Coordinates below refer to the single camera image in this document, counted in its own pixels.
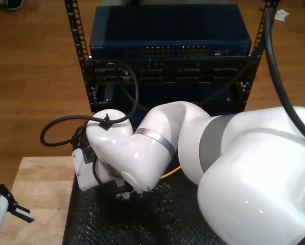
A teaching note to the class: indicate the black rack frame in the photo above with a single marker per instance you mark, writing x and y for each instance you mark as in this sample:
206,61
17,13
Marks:
74,30

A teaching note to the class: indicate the blue network switch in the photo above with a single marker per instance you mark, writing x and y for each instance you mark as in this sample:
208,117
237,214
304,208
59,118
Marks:
167,25

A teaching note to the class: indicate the black bubble wrap mat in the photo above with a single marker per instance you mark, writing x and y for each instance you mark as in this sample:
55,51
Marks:
142,224

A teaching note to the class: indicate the white crumpled paper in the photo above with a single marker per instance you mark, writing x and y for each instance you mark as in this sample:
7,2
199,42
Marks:
282,15

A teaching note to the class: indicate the black rack server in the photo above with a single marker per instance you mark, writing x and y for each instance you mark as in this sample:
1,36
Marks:
193,74

